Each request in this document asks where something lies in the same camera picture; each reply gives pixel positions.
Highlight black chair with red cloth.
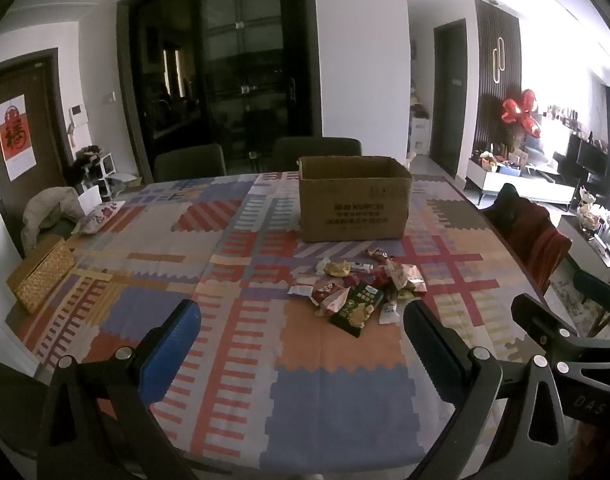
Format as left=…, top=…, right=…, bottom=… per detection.
left=482, top=183, right=573, bottom=296

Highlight dark glass sliding doors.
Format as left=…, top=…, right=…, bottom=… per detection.
left=118, top=0, right=318, bottom=181

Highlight beige jacket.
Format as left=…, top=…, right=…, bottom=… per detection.
left=22, top=186, right=86, bottom=251

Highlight floral pillow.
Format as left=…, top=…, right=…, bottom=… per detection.
left=72, top=201, right=127, bottom=235

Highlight dark slatted wall panel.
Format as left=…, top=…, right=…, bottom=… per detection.
left=472, top=0, right=523, bottom=161

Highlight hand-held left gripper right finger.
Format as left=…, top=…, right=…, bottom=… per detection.
left=404, top=299, right=566, bottom=480

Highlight white low cabinet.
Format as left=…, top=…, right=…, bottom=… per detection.
left=467, top=152, right=578, bottom=211

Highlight red cloth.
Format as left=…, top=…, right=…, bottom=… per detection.
left=507, top=197, right=573, bottom=293

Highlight pile of snack packets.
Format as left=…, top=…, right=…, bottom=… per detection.
left=287, top=247, right=428, bottom=339

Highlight woven basket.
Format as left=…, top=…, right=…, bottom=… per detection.
left=6, top=237, right=77, bottom=315

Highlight teal chair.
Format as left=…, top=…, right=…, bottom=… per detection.
left=572, top=270, right=610, bottom=333

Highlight brown entry door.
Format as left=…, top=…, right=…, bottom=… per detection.
left=0, top=49, right=73, bottom=211

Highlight small side table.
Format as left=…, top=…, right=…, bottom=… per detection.
left=557, top=212, right=610, bottom=281

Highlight red and white wall poster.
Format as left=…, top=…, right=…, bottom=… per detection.
left=0, top=95, right=38, bottom=182

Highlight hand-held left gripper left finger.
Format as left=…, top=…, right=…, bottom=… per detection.
left=35, top=299, right=202, bottom=480

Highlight brown cardboard box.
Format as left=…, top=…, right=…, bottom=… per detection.
left=297, top=156, right=414, bottom=243

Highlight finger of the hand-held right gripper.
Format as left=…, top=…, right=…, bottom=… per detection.
left=512, top=294, right=610, bottom=392

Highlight white shoe rack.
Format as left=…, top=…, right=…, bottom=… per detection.
left=82, top=152, right=117, bottom=197

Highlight black monitor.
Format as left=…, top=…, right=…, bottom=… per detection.
left=576, top=139, right=608, bottom=178

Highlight looped wall light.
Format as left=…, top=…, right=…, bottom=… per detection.
left=491, top=37, right=508, bottom=83

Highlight red flower decoration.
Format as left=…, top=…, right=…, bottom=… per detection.
left=501, top=89, right=542, bottom=137

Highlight dark bag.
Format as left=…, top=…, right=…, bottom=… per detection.
left=66, top=145, right=104, bottom=183

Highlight dark dining chair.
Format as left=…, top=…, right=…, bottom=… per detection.
left=272, top=137, right=362, bottom=172
left=154, top=143, right=227, bottom=183

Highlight dark interior door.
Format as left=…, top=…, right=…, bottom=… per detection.
left=432, top=19, right=468, bottom=177

